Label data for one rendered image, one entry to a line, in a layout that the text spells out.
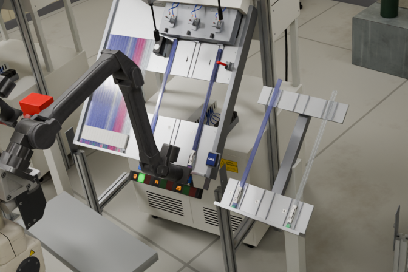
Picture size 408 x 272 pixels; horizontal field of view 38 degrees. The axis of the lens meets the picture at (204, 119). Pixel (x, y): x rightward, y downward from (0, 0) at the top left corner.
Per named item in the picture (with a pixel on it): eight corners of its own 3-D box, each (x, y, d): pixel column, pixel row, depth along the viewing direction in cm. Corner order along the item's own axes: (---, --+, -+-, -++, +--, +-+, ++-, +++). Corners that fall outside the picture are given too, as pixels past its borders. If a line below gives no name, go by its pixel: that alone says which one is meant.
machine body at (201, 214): (257, 256, 291) (247, 153, 258) (141, 220, 324) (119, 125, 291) (306, 178, 337) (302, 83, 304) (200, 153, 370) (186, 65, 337)
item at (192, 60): (234, 87, 241) (229, 84, 236) (107, 65, 272) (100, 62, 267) (254, 10, 244) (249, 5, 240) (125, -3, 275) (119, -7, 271)
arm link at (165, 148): (139, 168, 216) (155, 173, 210) (147, 138, 216) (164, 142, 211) (160, 173, 225) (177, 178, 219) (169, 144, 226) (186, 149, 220)
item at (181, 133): (209, 175, 235) (206, 173, 232) (81, 142, 266) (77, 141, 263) (221, 129, 237) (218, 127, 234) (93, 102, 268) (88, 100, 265)
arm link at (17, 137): (6, 146, 171) (17, 149, 168) (22, 113, 173) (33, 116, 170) (31, 156, 178) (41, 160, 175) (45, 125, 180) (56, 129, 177)
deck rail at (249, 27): (215, 180, 236) (209, 178, 230) (211, 178, 237) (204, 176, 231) (258, 11, 243) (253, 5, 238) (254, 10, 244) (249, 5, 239)
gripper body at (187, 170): (169, 163, 231) (160, 160, 225) (192, 168, 226) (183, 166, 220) (166, 179, 230) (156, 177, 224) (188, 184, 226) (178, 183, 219)
